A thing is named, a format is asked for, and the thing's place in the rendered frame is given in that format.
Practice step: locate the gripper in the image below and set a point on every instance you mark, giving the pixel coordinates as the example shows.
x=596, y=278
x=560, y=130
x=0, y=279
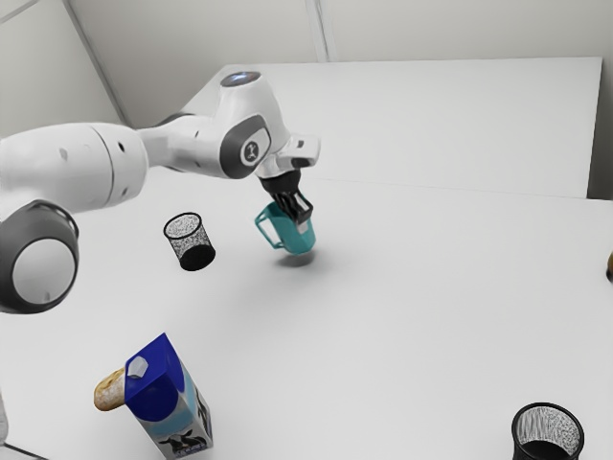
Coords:
x=281, y=183

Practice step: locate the blue milk carton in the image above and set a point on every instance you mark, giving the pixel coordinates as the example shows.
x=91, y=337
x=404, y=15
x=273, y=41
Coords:
x=165, y=402

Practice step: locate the black mesh pen holder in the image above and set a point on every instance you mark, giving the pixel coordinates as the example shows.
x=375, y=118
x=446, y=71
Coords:
x=546, y=436
x=191, y=242

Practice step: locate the brown bread roll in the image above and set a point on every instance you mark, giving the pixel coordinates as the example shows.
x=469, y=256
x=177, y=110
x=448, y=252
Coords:
x=109, y=390

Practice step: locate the teal faceted mug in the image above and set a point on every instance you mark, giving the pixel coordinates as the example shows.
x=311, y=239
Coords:
x=297, y=238

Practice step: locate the brown rounded object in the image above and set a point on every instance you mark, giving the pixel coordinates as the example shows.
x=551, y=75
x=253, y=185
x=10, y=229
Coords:
x=610, y=266

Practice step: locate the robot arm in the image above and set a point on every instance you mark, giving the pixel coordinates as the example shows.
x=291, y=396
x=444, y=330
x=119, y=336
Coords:
x=72, y=158

